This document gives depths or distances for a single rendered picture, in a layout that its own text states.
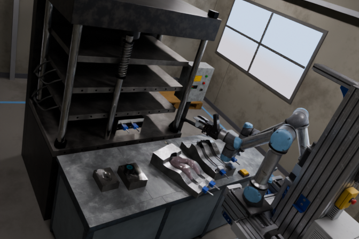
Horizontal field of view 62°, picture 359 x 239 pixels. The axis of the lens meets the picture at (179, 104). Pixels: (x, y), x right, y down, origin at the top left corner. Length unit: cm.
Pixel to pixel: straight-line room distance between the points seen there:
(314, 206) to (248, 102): 337
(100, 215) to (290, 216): 126
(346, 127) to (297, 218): 70
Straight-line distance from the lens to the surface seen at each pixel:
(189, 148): 280
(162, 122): 322
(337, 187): 202
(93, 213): 210
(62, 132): 250
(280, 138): 180
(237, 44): 554
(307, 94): 458
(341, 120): 196
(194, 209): 274
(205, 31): 267
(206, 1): 602
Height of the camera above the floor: 236
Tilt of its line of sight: 25 degrees down
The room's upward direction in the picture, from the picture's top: 18 degrees clockwise
